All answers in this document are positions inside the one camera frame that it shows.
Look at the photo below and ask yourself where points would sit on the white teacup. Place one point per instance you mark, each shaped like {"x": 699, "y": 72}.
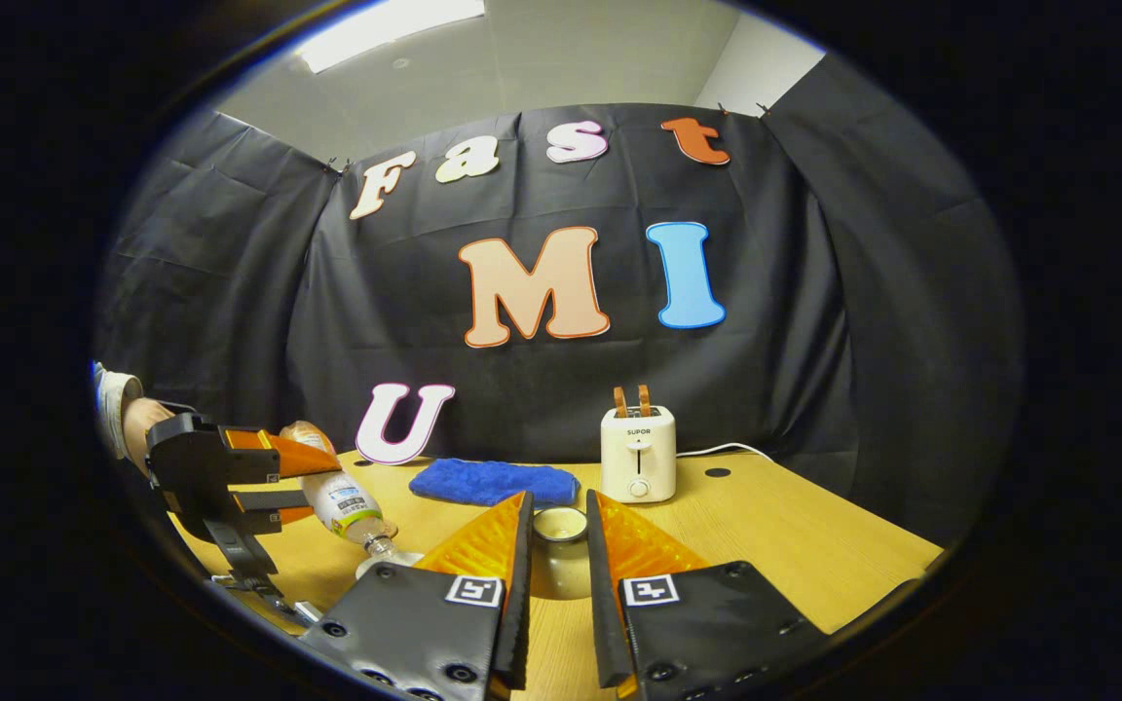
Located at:
{"x": 395, "y": 562}

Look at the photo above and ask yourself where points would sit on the black backdrop cloth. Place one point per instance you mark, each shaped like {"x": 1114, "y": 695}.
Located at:
{"x": 795, "y": 292}

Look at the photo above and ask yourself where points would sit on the white toaster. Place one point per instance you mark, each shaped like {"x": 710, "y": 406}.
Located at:
{"x": 639, "y": 458}

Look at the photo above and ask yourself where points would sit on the clear orange drink water bottle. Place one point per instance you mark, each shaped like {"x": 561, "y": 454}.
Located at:
{"x": 347, "y": 501}

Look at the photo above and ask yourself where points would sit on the brown toast slice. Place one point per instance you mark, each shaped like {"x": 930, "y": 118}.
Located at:
{"x": 644, "y": 399}
{"x": 620, "y": 401}

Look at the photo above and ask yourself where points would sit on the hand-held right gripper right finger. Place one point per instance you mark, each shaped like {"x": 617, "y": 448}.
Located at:
{"x": 602, "y": 623}

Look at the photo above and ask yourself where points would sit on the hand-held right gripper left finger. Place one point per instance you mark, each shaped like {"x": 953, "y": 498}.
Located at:
{"x": 522, "y": 623}

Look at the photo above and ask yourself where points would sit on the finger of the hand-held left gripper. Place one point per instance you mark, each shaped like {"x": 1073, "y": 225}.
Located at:
{"x": 288, "y": 458}
{"x": 264, "y": 501}

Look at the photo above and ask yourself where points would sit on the blue towel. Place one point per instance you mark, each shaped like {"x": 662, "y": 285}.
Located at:
{"x": 493, "y": 482}

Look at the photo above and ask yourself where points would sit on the ceiling light panel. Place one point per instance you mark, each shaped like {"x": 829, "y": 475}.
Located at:
{"x": 386, "y": 24}

